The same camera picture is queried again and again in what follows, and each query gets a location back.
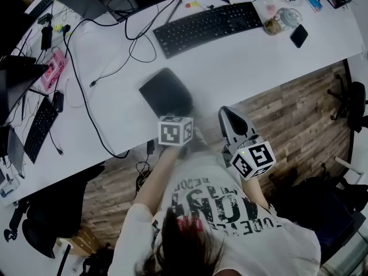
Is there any black keyboard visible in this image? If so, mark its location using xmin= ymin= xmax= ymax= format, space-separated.
xmin=152 ymin=1 xmax=264 ymax=60
xmin=22 ymin=96 xmax=59 ymax=164
xmin=24 ymin=0 xmax=55 ymax=18

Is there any thin cable with plug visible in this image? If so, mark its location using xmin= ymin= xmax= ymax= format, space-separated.
xmin=89 ymin=24 xmax=158 ymax=88

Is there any white printed t-shirt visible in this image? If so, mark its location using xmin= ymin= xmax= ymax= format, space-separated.
xmin=108 ymin=154 xmax=322 ymax=276

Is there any blue and white packet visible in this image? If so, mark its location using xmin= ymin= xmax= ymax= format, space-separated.
xmin=304 ymin=0 xmax=324 ymax=13

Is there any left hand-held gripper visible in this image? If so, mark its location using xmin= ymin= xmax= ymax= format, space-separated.
xmin=157 ymin=114 xmax=194 ymax=147

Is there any black smartphone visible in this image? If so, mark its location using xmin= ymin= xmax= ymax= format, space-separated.
xmin=289 ymin=24 xmax=309 ymax=49

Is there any black mouse pad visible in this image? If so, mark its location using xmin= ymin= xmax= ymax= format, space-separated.
xmin=138 ymin=67 xmax=194 ymax=120

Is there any person's left forearm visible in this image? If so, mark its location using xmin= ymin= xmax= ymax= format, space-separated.
xmin=133 ymin=145 xmax=185 ymax=214

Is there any round glass jar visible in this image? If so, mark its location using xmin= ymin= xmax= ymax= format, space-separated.
xmin=263 ymin=17 xmax=283 ymax=36

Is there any person's right forearm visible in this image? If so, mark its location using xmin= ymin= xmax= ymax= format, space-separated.
xmin=240 ymin=177 xmax=273 ymax=212

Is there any silver laptop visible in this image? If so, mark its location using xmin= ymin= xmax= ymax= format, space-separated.
xmin=6 ymin=126 xmax=26 ymax=177

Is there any dark grey laptop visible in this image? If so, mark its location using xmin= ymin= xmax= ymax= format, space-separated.
xmin=53 ymin=0 xmax=119 ymax=23

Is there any black and white rod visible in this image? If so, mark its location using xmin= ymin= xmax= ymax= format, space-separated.
xmin=56 ymin=243 xmax=72 ymax=276

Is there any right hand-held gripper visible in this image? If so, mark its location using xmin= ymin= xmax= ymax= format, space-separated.
xmin=217 ymin=105 xmax=277 ymax=182

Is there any thick black cable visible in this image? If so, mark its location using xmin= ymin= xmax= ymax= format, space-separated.
xmin=62 ymin=24 xmax=131 ymax=159

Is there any black computer mouse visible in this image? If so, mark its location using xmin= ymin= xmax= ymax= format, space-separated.
xmin=52 ymin=90 xmax=65 ymax=114

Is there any black office chair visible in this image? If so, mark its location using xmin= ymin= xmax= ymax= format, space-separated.
xmin=271 ymin=177 xmax=368 ymax=266
xmin=327 ymin=73 xmax=368 ymax=133
xmin=3 ymin=164 xmax=106 ymax=259

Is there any clear round container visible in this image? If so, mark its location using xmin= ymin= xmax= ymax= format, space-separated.
xmin=277 ymin=7 xmax=303 ymax=29

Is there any pink wipes packet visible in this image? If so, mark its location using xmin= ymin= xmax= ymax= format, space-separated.
xmin=40 ymin=49 xmax=68 ymax=93

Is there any cardboard box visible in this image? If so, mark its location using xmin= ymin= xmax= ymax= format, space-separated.
xmin=56 ymin=225 xmax=102 ymax=256

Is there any black keyboard cable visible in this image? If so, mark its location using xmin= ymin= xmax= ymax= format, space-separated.
xmin=48 ymin=130 xmax=64 ymax=157

